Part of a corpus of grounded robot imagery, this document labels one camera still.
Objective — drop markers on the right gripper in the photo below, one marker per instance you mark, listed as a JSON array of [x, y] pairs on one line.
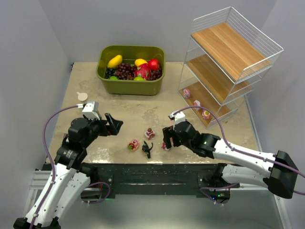
[[170, 134]]

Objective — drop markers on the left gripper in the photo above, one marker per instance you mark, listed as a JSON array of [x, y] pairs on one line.
[[106, 126]]

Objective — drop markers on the pink red bear toy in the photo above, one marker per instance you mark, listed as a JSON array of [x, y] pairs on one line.
[[165, 147]]

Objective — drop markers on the black cat toy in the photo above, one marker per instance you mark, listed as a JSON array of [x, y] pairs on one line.
[[146, 149]]

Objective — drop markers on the pink toy white belly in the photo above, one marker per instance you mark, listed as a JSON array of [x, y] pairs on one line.
[[197, 105]]

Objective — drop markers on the pink toy green top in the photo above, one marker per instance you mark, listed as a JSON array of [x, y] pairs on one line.
[[206, 115]]

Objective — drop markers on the pink toy blue trim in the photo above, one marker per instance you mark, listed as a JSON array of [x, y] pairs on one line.
[[186, 93]]

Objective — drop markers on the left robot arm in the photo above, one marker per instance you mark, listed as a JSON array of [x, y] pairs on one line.
[[69, 174]]

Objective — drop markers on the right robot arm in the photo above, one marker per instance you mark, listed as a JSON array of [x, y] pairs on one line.
[[276, 172]]

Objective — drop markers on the pink strawberry cake toy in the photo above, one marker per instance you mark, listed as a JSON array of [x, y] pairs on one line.
[[149, 134]]

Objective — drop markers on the pink bear strawberry toy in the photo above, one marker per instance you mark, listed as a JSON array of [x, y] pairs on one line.
[[133, 145]]

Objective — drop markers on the grey bottle beige cap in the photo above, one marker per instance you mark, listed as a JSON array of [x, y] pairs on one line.
[[82, 97]]

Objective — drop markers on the green pear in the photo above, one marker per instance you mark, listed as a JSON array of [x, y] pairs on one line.
[[138, 78]]

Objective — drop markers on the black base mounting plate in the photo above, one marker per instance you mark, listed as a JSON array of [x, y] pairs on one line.
[[200, 180]]

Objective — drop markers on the dark blue grape bunch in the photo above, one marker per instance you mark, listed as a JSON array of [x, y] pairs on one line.
[[109, 72]]

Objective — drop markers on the purple grape bunch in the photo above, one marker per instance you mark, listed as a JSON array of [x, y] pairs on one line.
[[125, 71]]

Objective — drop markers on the pink dragon fruit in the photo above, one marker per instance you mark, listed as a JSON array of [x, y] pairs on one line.
[[143, 71]]

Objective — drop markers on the yellow mango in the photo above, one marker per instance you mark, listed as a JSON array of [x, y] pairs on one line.
[[115, 61]]

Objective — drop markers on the yellow lemon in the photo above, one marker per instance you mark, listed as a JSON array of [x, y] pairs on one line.
[[139, 62]]

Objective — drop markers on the red apple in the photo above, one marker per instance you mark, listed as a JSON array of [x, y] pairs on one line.
[[154, 64]]

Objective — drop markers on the olive green plastic bin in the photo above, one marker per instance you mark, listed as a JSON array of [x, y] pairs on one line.
[[129, 54]]

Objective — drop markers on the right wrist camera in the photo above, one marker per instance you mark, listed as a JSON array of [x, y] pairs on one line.
[[177, 117]]

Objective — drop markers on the white wire wooden shelf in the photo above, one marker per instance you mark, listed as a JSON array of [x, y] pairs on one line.
[[227, 56]]

